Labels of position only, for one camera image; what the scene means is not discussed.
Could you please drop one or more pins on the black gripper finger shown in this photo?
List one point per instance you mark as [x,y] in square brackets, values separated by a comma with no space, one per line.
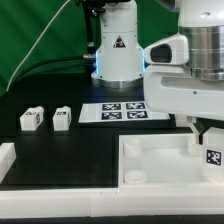
[197,128]

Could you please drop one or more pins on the white square tabletop part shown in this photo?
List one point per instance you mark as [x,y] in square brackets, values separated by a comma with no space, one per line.
[161,160]

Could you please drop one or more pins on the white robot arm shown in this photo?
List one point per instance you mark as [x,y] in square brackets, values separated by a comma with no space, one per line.
[182,74]

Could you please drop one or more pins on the white U-shaped obstacle fixture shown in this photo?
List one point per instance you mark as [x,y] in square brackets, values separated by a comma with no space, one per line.
[118,201]

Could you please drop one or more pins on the white marker sheet with tags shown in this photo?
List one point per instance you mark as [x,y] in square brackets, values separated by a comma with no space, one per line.
[118,111]

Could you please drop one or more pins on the black camera stand pole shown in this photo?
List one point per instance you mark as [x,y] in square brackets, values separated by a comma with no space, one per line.
[91,9]

